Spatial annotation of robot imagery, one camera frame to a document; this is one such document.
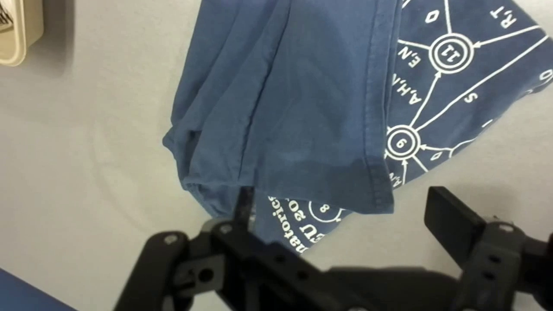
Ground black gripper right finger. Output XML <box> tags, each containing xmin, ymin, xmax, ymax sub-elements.
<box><xmin>423</xmin><ymin>185</ymin><xmax>553</xmax><ymax>311</ymax></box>

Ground beige plastic tray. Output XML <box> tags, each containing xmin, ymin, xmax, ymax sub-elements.
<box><xmin>0</xmin><ymin>0</ymin><xmax>46</xmax><ymax>70</ymax></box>

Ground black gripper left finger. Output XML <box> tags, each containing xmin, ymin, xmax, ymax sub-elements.
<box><xmin>112</xmin><ymin>185</ymin><xmax>336</xmax><ymax>311</ymax></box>

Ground blue printed cloth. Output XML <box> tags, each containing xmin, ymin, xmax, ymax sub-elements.
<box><xmin>162</xmin><ymin>0</ymin><xmax>553</xmax><ymax>256</ymax></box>

